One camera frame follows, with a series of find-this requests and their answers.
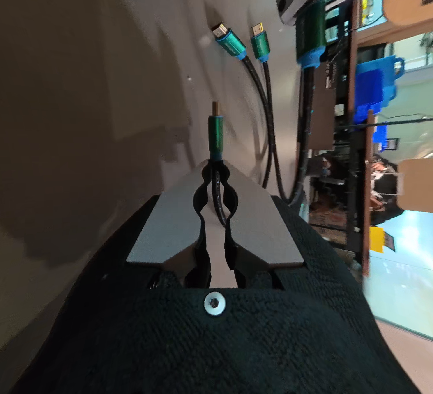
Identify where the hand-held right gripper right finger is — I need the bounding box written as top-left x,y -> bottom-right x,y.
218,160 -> 304,288

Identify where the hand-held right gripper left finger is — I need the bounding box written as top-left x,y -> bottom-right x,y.
126,160 -> 212,288

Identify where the dark storage shelf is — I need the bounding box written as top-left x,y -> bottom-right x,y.
306,0 -> 376,277

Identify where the yellow label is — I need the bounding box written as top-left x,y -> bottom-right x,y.
369,226 -> 385,253

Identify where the brown cardboard panel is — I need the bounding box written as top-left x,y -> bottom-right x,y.
309,69 -> 336,150

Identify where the blue plastic part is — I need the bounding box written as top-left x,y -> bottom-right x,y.
353,56 -> 405,122

